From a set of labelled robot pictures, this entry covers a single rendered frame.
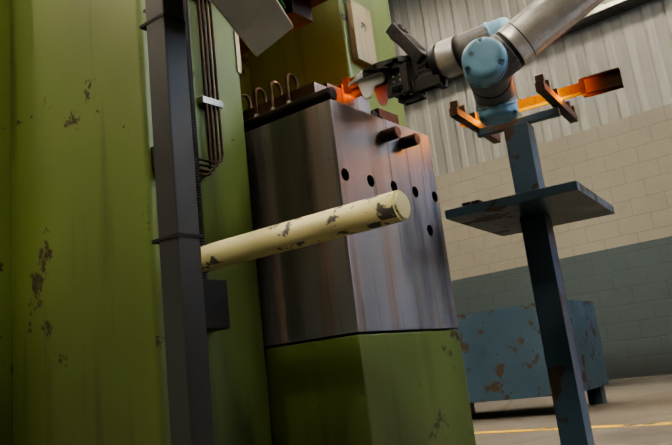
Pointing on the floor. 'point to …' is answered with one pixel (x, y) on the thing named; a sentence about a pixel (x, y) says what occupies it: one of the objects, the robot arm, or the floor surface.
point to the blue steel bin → (525, 353)
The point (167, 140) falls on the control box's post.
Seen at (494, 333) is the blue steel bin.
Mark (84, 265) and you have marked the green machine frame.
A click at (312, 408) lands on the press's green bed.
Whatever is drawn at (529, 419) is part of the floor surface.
